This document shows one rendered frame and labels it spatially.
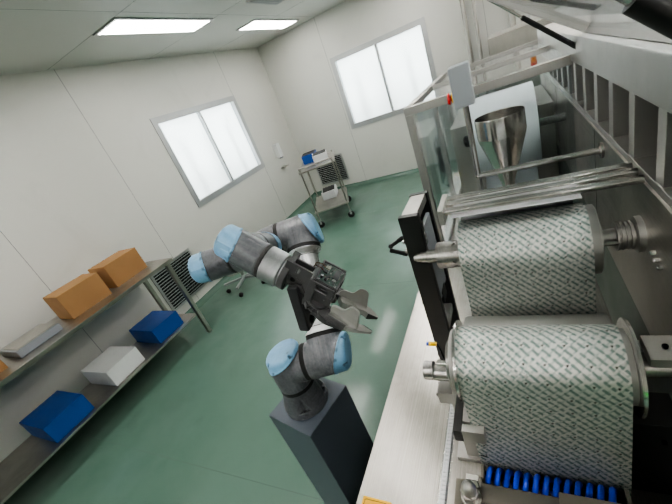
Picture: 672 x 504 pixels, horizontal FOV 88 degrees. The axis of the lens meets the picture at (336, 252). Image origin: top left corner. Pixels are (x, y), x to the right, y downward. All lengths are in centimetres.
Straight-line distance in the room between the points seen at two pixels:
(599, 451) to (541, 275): 31
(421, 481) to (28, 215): 365
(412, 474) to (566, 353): 53
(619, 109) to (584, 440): 68
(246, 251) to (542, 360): 55
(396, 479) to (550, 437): 42
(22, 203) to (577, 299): 390
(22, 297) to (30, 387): 74
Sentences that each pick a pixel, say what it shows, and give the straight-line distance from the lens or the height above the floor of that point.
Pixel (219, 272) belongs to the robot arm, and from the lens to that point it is 86.
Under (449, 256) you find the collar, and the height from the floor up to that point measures 135.
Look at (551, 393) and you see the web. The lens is 67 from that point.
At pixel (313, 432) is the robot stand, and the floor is 90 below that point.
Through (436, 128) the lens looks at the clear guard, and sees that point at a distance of 151.
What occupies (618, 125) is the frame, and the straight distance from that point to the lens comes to 103.
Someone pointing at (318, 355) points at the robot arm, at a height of 111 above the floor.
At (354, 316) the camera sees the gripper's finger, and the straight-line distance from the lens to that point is 67.
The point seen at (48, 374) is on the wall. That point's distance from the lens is 398.
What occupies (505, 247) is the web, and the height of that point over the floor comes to 137.
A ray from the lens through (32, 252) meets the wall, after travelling 393.
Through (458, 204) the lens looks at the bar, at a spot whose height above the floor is 145.
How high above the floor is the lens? 177
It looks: 24 degrees down
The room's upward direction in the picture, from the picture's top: 22 degrees counter-clockwise
